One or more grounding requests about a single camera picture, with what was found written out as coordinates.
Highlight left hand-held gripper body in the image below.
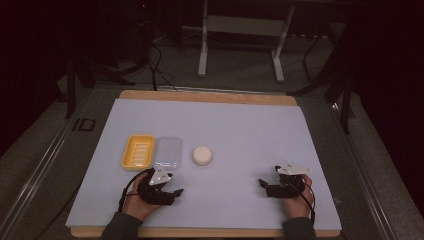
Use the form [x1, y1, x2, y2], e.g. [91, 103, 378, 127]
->
[136, 167, 176, 206]

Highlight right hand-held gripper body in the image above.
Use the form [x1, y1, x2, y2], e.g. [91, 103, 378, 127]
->
[270, 161, 312, 199]

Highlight person's left hand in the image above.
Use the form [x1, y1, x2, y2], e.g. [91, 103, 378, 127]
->
[122, 173, 162, 222]

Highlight person's right hand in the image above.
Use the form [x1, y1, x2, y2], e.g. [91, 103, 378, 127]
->
[282, 174, 315, 220]

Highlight clear plastic tray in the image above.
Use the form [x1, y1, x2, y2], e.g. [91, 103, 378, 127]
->
[153, 136, 184, 171]

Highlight yellow soap dish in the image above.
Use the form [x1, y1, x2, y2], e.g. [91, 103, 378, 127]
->
[120, 134, 156, 171]

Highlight white round bun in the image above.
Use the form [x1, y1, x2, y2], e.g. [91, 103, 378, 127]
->
[191, 145, 213, 167]

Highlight pale blue table mat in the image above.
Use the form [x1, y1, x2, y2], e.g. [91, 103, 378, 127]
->
[65, 98, 343, 232]

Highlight black metal stand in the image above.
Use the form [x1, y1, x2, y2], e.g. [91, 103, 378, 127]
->
[64, 54, 137, 120]
[287, 18, 357, 135]

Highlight white metal stand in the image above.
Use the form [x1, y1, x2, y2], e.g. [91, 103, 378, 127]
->
[197, 0, 297, 84]

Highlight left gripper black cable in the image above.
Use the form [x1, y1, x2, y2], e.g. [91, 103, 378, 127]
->
[117, 168, 152, 214]

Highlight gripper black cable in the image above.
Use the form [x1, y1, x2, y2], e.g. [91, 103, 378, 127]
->
[293, 181, 317, 225]
[117, 168, 152, 214]

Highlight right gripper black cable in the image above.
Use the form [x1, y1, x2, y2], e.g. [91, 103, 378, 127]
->
[293, 181, 317, 225]

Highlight metal floor rail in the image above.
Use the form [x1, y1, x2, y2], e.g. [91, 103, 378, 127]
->
[0, 96, 86, 240]
[329, 101, 399, 240]

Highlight black floor cables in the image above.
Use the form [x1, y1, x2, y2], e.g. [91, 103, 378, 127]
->
[145, 42, 179, 92]

